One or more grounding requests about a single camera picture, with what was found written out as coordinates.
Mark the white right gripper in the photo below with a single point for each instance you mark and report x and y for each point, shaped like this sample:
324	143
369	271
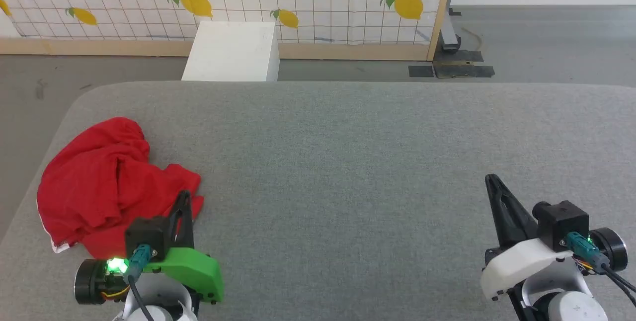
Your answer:
526	261

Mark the white rectangular box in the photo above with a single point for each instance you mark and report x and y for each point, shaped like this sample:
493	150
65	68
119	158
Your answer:
231	52

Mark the red cloth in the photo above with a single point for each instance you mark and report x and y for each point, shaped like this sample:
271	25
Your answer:
99	182

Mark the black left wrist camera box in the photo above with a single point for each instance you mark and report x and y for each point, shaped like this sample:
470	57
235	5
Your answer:
145	235

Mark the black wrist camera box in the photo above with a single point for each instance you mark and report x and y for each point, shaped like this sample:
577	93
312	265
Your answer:
561	224
145	235

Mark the large black floor tape patch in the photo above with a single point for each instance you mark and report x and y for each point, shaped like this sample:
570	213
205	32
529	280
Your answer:
462	65

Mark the grey fabric sofa surface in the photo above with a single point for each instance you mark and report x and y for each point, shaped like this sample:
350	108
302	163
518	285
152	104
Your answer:
348	187

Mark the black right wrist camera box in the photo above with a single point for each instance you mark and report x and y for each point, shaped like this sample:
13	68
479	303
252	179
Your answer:
561	224

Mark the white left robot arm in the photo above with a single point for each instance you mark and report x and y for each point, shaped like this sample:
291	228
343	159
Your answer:
159	301

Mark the grey metal partition foot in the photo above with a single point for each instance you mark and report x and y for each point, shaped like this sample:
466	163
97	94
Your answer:
449	33

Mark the small black floor tape patch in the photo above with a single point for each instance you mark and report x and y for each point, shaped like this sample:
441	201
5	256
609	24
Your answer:
421	71

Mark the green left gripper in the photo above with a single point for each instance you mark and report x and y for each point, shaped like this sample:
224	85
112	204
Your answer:
191	271

